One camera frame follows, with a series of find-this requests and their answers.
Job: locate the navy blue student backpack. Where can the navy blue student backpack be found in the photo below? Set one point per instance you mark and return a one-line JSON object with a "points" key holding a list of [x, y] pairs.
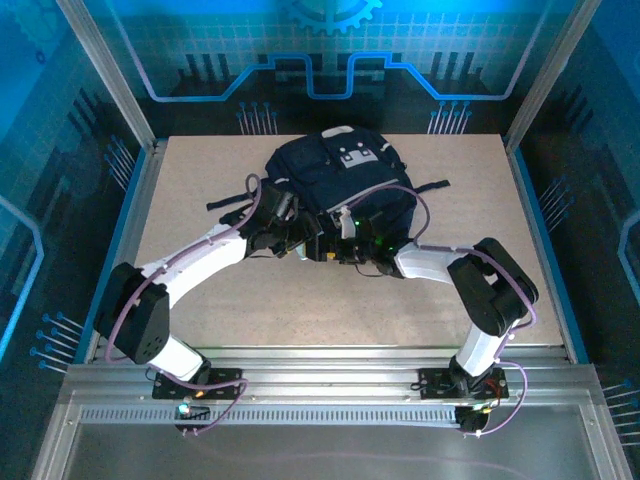
{"points": [[320, 165]]}

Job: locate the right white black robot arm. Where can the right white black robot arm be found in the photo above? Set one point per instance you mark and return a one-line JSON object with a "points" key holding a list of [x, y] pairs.
{"points": [[425, 262]]}

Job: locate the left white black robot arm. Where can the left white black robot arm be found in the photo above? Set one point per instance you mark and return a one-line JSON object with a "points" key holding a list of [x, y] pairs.
{"points": [[210, 255]]}

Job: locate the black LED controller module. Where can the black LED controller module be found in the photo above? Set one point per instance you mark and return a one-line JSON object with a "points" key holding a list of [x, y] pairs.
{"points": [[192, 412], [470, 420]]}

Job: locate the steel bottom panel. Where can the steel bottom panel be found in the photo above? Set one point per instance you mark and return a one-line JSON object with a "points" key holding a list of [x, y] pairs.
{"points": [[320, 455]]}

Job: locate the aluminium frame cross rail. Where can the aluminium frame cross rail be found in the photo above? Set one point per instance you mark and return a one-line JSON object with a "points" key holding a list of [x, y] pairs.
{"points": [[325, 380]]}

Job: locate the aluminium side rail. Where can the aluminium side rail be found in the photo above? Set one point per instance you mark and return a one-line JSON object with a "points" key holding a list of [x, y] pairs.
{"points": [[520, 170], [131, 225]]}

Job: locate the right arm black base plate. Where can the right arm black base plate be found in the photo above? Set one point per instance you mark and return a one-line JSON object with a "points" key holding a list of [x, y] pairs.
{"points": [[435, 385]]}

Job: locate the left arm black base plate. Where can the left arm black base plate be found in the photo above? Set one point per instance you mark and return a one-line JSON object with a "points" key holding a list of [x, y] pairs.
{"points": [[225, 385]]}

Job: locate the aluminium frame post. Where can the aluminium frame post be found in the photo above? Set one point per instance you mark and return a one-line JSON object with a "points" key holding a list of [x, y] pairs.
{"points": [[107, 75], [550, 75]]}

